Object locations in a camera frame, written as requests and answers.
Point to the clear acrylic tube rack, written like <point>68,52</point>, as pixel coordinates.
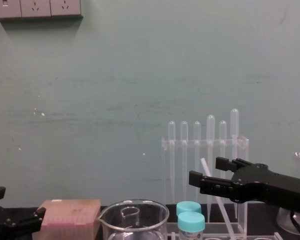
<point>215,236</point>

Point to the clear glass flask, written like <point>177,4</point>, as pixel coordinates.
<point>283,220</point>

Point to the large glass beaker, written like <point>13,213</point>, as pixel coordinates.
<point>162,220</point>

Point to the small glass beaker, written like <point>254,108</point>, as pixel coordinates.
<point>130,215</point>

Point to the grey wall socket panel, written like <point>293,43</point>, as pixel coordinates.
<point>35,8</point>

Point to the pink pipette tip box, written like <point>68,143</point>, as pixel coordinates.
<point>70,217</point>

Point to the large clear plastic pipette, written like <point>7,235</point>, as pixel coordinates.
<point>210,127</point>

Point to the clear acrylic pipette stand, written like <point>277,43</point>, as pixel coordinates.
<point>241,143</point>

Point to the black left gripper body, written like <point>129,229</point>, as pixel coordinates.
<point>2,227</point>

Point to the teal capped sample tube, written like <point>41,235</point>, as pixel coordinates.
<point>191,222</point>
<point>188,207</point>

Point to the small clear plastic pipette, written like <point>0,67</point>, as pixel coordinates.
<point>222,130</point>
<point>197,130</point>
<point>184,130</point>

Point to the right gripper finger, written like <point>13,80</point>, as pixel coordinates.
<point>223,163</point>
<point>215,186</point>

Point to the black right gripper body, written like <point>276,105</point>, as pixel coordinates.
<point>272,187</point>

